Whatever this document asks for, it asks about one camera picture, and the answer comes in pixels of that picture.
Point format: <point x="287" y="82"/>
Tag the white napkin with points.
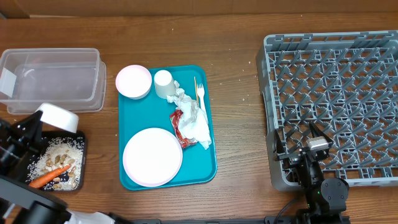
<point x="193" y="123"/>

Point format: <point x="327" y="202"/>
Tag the green-white bowl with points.
<point x="58" y="117"/>

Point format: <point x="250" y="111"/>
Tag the red snack wrapper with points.
<point x="175" y="120"/>

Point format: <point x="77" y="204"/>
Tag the orange carrot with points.
<point x="46" y="178"/>

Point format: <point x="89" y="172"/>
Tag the pink bowl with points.
<point x="134" y="81"/>

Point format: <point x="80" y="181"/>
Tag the large white plate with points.
<point x="152" y="157"/>

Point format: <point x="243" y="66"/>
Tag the wooden chopstick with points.
<point x="196" y="90"/>

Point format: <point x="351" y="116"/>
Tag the white paper cup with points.
<point x="164" y="84"/>

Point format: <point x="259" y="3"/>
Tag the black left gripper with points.
<point x="27" y="134"/>

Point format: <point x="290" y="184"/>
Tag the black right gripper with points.
<point x="296" y="158"/>

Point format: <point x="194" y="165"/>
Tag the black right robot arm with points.
<point x="326" y="198"/>

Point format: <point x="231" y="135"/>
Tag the teal plastic tray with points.
<point x="199" y="165"/>

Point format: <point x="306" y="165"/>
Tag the grey dishwasher rack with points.
<point x="346" y="84"/>

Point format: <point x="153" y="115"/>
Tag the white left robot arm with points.
<point x="40" y="207"/>

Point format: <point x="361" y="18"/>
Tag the black waste tray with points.
<point x="79" y="155"/>

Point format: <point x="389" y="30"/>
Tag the white plastic fork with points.
<point x="201" y="94"/>

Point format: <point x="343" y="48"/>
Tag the clear plastic bin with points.
<point x="71" y="78"/>

